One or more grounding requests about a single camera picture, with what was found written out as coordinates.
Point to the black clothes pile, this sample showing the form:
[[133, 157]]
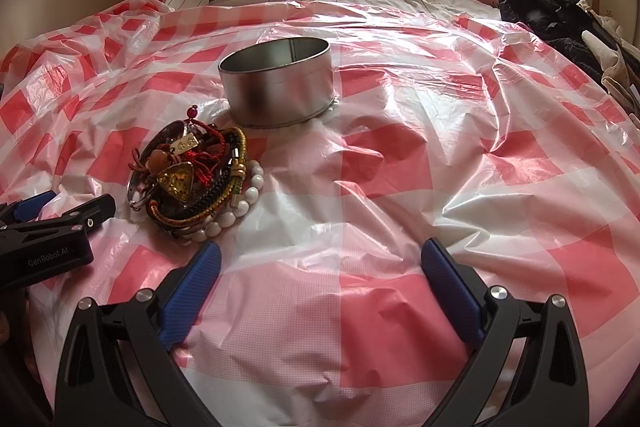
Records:
[[592, 42]]

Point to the red white checkered plastic sheet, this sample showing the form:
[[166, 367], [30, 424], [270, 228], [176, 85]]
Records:
[[470, 130]]

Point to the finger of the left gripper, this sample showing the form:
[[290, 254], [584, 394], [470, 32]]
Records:
[[25, 210], [89, 214]]

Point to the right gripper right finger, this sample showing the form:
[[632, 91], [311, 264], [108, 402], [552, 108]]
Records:
[[549, 386]]

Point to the round silver metal tin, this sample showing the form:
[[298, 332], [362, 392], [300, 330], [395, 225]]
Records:
[[277, 83]]

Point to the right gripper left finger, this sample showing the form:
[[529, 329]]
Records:
[[116, 367]]

